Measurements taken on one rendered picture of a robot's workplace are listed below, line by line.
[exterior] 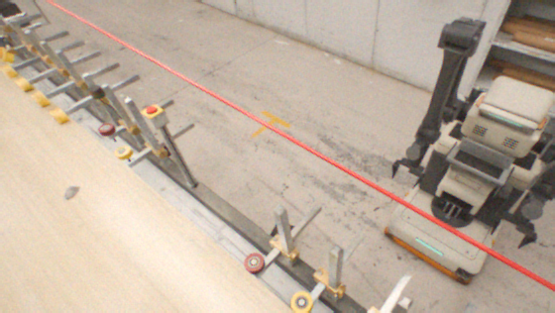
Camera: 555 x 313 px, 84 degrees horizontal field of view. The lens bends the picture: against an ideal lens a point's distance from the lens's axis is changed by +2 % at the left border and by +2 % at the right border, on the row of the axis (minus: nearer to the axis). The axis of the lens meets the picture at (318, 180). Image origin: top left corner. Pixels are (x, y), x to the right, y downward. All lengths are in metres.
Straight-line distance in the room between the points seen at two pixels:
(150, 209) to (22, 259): 0.49
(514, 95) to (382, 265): 1.39
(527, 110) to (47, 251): 1.95
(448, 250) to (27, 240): 2.13
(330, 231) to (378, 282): 0.50
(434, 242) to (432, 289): 0.35
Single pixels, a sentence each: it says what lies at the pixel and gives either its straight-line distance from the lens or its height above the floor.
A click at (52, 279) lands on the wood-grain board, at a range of 1.61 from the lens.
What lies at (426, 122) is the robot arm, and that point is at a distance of 1.23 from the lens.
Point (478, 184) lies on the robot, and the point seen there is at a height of 0.86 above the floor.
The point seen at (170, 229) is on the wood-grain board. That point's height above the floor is 0.90.
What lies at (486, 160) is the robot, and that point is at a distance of 1.52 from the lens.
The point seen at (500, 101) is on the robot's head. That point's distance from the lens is 1.33.
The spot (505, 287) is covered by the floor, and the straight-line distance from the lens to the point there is 2.47.
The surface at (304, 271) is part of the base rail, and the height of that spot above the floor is 0.70.
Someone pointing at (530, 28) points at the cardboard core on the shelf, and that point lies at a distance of 2.92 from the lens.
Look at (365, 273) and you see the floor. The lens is 2.21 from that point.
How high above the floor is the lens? 2.04
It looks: 51 degrees down
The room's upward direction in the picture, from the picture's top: 2 degrees counter-clockwise
